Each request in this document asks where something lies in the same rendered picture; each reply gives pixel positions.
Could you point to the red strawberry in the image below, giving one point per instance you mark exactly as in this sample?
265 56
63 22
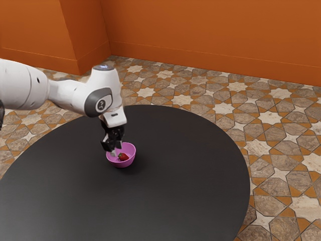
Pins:
123 157

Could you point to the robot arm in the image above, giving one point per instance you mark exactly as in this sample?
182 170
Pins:
75 95

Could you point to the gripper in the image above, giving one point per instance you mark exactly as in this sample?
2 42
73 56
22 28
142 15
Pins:
113 133

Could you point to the purple bowl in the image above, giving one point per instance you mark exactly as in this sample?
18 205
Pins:
121 158

